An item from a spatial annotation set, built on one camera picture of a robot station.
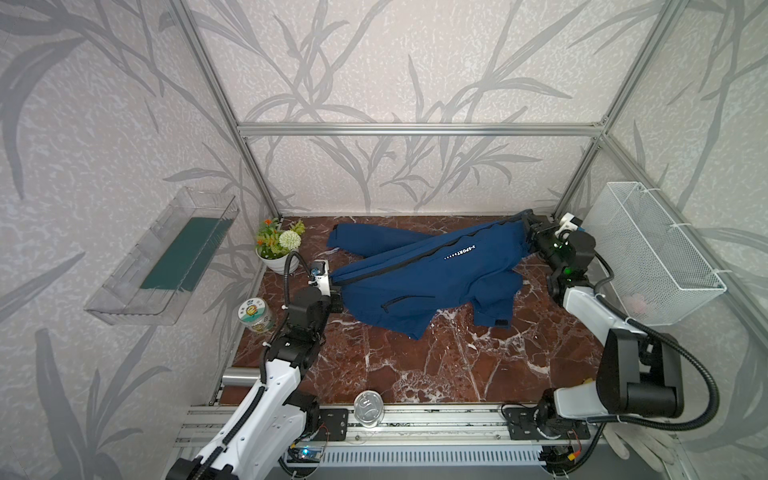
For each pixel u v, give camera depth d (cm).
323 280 68
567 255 64
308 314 57
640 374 43
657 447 71
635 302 73
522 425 73
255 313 85
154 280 65
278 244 93
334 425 73
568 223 77
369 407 72
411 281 84
